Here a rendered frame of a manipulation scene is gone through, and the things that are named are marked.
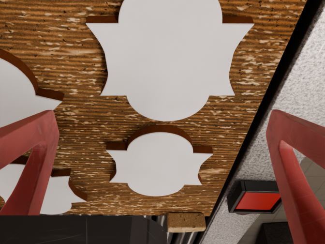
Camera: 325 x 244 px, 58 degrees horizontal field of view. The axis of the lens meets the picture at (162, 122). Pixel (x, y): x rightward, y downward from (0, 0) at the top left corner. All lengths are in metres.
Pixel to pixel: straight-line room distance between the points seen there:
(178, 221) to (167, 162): 0.16
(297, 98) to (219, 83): 0.11
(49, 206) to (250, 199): 0.30
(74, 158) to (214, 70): 0.20
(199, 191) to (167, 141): 0.14
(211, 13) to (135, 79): 0.08
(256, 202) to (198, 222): 0.10
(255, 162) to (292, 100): 0.12
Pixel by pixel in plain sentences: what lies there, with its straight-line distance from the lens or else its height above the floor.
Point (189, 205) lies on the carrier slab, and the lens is 0.46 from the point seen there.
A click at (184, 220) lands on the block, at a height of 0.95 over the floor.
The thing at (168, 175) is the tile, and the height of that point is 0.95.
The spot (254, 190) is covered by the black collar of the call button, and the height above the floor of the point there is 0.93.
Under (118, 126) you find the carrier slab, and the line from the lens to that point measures 0.31.
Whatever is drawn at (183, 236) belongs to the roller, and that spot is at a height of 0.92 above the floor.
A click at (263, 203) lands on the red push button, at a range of 0.50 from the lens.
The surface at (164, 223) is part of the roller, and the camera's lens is 0.57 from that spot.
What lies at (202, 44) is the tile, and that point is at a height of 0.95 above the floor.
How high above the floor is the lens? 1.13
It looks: 41 degrees down
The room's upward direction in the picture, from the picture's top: 179 degrees clockwise
